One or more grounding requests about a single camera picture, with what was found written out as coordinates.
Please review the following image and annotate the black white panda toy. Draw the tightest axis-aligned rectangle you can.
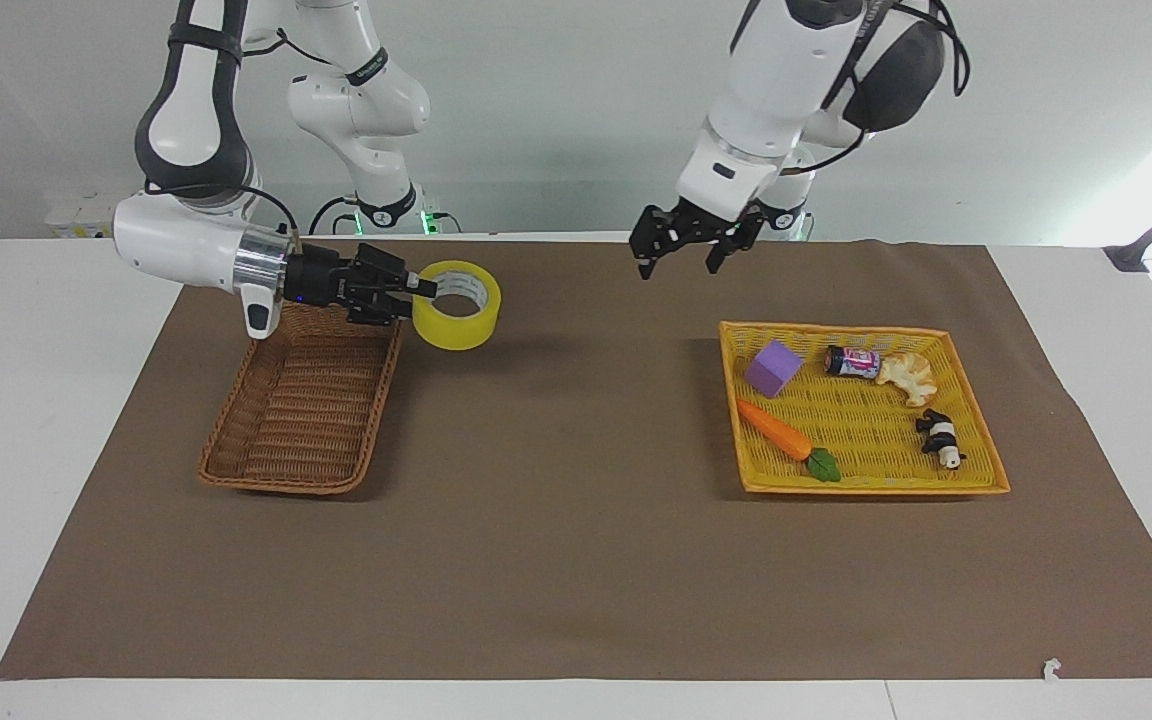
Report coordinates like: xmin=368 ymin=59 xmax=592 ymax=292
xmin=914 ymin=407 xmax=968 ymax=472

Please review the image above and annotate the yellow tape roll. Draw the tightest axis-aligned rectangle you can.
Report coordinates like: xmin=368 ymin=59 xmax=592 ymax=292
xmin=411 ymin=260 xmax=503 ymax=353

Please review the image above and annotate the black cable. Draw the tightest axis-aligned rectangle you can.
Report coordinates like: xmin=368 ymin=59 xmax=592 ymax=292
xmin=309 ymin=195 xmax=359 ymax=237
xmin=779 ymin=0 xmax=973 ymax=178
xmin=144 ymin=180 xmax=300 ymax=238

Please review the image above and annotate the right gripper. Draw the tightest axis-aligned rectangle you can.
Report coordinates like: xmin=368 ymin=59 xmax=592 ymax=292
xmin=285 ymin=241 xmax=439 ymax=328

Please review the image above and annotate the small dark bottle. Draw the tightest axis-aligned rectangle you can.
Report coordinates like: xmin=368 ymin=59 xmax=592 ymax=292
xmin=823 ymin=344 xmax=883 ymax=382

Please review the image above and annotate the brown wicker basket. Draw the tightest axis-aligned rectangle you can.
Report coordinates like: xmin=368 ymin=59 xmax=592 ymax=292
xmin=197 ymin=300 xmax=405 ymax=497

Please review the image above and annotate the yellow wicker basket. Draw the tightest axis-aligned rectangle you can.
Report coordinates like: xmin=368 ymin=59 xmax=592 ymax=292
xmin=718 ymin=320 xmax=1013 ymax=497

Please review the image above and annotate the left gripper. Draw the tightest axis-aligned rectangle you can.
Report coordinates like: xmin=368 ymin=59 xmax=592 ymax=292
xmin=628 ymin=197 xmax=767 ymax=282

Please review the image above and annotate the cream toy croissant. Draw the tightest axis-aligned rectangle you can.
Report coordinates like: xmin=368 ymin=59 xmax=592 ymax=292
xmin=875 ymin=351 xmax=939 ymax=409

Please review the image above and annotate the orange toy carrot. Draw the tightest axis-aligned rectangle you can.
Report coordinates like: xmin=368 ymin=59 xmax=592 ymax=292
xmin=735 ymin=397 xmax=844 ymax=485

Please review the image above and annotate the purple cube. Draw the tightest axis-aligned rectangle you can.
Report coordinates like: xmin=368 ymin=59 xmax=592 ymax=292
xmin=743 ymin=338 xmax=805 ymax=400

